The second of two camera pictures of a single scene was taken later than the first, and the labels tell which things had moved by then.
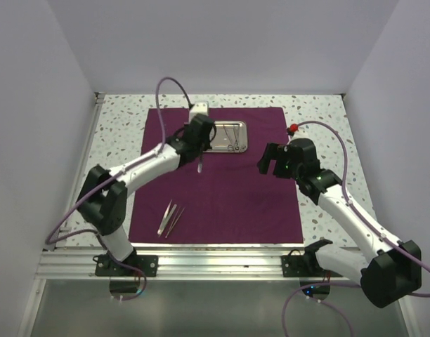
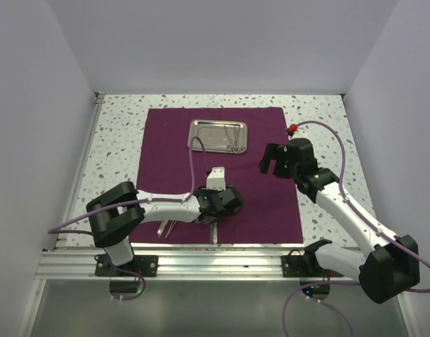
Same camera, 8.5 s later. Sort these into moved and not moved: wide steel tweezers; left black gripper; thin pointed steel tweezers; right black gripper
Moved: left black gripper
Not moved: thin pointed steel tweezers; right black gripper; wide steel tweezers
